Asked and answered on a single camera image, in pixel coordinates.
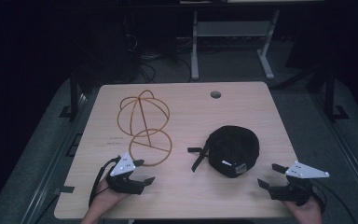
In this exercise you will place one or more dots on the person's right hand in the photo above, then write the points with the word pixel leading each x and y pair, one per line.
pixel 307 210

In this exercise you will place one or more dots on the white metal desk frame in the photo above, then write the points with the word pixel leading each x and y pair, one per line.
pixel 233 28

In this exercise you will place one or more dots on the black cap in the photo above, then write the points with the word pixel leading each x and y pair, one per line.
pixel 233 146

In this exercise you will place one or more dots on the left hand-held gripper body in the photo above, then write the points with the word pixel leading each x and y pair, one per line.
pixel 122 183

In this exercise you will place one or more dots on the black metal stand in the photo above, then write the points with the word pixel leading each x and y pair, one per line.
pixel 73 93
pixel 330 93

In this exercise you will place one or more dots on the black tape strip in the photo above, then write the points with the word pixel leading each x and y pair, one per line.
pixel 64 189

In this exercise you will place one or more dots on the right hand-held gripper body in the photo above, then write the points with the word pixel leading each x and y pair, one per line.
pixel 292 193

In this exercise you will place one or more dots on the person's left hand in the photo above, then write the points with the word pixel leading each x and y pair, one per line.
pixel 104 200

